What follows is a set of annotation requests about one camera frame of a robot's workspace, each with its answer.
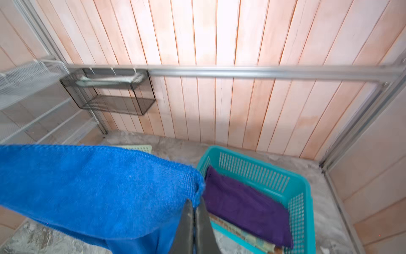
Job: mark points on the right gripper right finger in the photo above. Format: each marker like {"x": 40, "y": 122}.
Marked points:
{"x": 205, "y": 241}

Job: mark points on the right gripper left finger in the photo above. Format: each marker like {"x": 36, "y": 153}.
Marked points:
{"x": 183, "y": 242}

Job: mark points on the purple towel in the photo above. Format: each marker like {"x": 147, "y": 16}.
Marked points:
{"x": 247, "y": 208}

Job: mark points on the yellow teal hippo towel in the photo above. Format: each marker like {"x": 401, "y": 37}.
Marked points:
{"x": 246, "y": 240}

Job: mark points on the blue towel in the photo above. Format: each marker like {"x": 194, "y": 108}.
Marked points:
{"x": 126, "y": 201}

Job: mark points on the light green plastic basket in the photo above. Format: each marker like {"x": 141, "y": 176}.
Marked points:
{"x": 143, "y": 148}

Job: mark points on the teal plastic basket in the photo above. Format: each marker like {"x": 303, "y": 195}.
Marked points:
{"x": 288, "y": 188}

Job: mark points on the black mesh wall basket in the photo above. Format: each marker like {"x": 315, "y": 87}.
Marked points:
{"x": 113, "y": 90}

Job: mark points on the aluminium frame bar back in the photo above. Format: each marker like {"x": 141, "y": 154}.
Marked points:
{"x": 379, "y": 74}

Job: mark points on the white wire mesh shelf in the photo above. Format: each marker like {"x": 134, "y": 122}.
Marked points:
{"x": 36, "y": 109}

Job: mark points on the aluminium frame post right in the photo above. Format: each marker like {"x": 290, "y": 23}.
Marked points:
{"x": 365, "y": 116}

